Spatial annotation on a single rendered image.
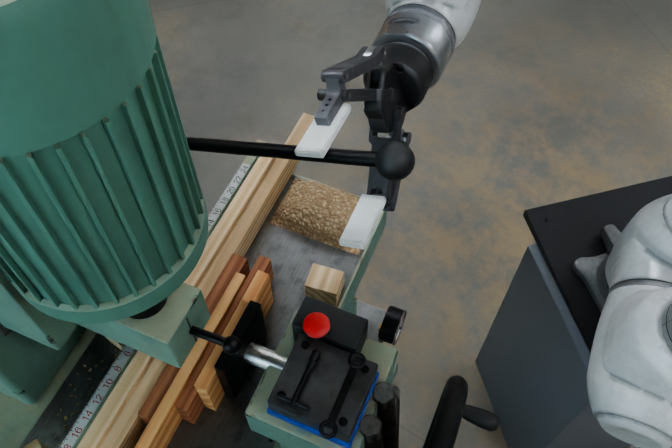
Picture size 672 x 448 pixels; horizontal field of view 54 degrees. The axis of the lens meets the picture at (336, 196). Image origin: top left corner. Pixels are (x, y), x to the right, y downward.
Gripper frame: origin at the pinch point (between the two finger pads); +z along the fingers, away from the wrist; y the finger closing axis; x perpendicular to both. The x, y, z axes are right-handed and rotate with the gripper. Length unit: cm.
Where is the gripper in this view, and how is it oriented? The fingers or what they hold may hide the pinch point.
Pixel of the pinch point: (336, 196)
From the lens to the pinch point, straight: 66.1
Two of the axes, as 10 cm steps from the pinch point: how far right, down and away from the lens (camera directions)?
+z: -3.9, 7.5, -5.4
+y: -3.0, -6.6, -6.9
